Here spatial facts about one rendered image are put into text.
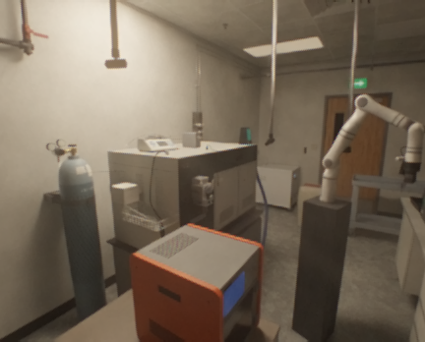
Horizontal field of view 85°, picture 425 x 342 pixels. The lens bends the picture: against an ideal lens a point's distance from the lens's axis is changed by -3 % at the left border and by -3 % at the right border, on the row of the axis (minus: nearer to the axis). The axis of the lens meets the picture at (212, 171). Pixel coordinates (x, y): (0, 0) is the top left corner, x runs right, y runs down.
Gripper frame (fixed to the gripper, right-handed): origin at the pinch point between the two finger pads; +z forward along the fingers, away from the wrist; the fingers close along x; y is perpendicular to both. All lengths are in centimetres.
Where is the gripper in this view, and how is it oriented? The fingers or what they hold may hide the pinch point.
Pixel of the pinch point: (402, 192)
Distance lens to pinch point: 170.5
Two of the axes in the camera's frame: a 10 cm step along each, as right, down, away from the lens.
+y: 6.2, 1.5, -7.7
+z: 0.0, 9.8, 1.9
